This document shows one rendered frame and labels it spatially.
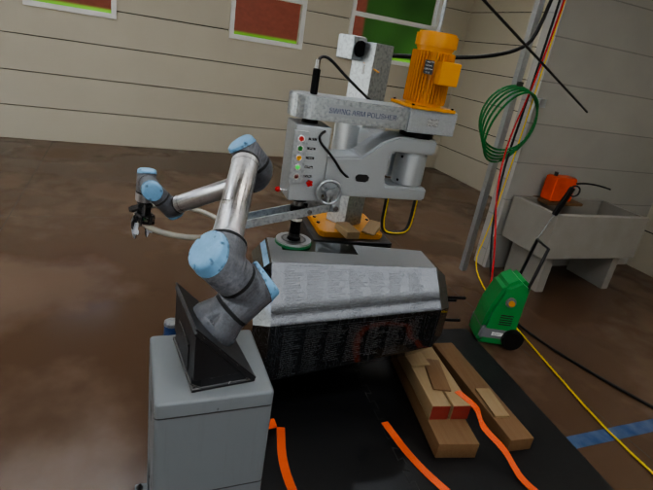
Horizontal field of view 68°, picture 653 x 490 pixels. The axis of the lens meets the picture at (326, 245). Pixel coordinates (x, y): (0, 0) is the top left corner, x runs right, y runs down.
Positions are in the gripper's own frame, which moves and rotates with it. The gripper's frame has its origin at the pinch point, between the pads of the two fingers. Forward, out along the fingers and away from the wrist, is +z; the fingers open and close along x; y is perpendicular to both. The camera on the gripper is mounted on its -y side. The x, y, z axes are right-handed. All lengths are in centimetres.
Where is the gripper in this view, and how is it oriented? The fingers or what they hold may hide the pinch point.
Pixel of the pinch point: (140, 234)
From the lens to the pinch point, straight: 269.0
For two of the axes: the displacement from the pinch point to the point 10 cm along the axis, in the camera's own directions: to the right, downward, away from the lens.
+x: 7.0, -1.4, 7.0
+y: 6.8, 4.3, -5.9
